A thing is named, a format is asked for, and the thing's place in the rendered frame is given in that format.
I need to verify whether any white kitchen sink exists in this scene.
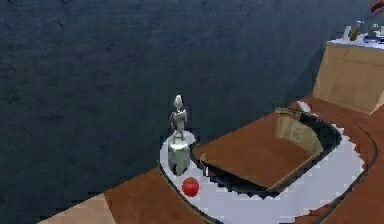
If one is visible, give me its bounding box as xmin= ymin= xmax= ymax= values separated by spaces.
xmin=158 ymin=107 xmax=378 ymax=224

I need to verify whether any red framed wall picture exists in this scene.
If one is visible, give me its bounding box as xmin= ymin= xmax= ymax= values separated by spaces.
xmin=370 ymin=0 xmax=384 ymax=17

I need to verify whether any tan kitchen cabinet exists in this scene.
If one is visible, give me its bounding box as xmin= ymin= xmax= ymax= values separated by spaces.
xmin=312 ymin=38 xmax=384 ymax=116

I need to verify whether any red tomato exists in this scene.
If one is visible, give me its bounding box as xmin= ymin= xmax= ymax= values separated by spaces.
xmin=181 ymin=177 xmax=201 ymax=198

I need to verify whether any silver sink faucet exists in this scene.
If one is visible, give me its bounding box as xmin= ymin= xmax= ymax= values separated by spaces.
xmin=167 ymin=94 xmax=191 ymax=177

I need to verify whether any yellow green bottle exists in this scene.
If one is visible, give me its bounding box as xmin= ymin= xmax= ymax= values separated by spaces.
xmin=349 ymin=20 xmax=363 ymax=42

